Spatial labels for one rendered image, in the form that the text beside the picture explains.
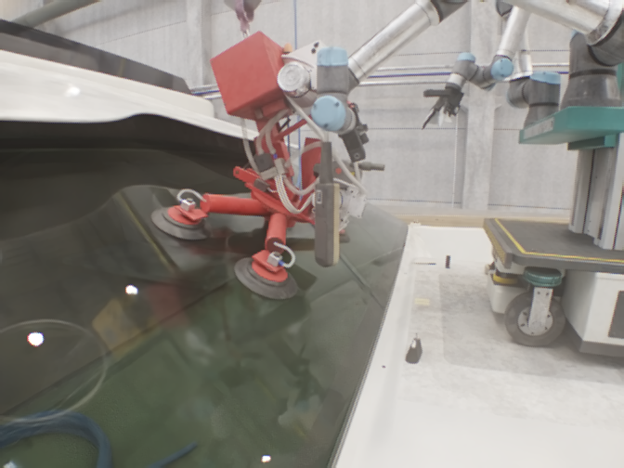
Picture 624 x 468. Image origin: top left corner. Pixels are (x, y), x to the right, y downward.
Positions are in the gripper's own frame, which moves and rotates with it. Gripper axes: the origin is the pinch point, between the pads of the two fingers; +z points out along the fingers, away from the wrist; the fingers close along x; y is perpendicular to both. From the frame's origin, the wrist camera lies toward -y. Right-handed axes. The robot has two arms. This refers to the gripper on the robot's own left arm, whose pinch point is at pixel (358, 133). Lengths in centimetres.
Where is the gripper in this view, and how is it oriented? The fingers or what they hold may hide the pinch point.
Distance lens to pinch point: 112.5
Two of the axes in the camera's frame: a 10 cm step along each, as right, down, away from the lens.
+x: -9.0, 2.2, 3.7
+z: 3.3, -2.0, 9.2
